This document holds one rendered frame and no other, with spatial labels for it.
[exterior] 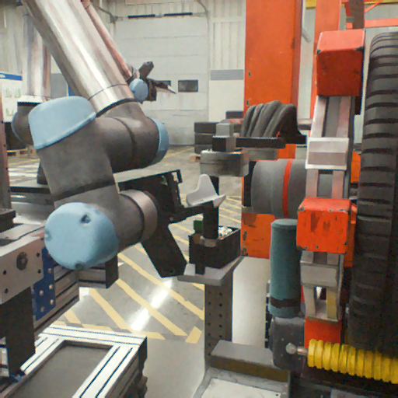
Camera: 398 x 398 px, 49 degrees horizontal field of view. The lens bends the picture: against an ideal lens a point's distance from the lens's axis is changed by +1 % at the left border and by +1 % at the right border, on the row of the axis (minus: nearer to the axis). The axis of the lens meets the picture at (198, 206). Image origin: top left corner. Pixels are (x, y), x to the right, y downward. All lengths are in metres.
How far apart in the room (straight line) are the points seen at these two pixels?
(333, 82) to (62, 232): 0.53
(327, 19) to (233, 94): 8.76
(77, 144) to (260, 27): 1.08
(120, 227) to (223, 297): 1.32
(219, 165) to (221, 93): 11.27
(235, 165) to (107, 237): 0.43
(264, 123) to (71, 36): 0.37
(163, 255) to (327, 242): 0.25
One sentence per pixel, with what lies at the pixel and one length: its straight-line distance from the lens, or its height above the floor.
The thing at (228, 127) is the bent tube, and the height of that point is 1.00.
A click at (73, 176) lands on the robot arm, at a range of 0.50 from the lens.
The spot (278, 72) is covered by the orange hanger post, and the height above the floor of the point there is 1.15.
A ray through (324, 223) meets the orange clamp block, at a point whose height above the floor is 0.86.
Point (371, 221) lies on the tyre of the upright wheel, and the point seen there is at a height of 0.86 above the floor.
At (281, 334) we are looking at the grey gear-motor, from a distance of 1.41.
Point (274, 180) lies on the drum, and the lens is 0.98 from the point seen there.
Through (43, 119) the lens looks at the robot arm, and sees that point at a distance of 0.52.
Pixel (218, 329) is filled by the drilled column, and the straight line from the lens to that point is 1.87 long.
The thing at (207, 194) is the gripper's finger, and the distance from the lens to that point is 0.73.
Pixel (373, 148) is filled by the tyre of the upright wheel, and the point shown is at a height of 0.97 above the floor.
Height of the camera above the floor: 1.02
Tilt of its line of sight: 12 degrees down
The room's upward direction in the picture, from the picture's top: straight up
